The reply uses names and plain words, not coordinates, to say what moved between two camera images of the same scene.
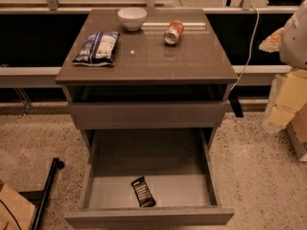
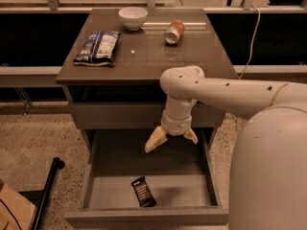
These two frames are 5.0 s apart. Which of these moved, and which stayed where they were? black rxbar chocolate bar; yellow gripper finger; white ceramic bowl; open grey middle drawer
Moved: yellow gripper finger
Stayed: white ceramic bowl; black rxbar chocolate bar; open grey middle drawer
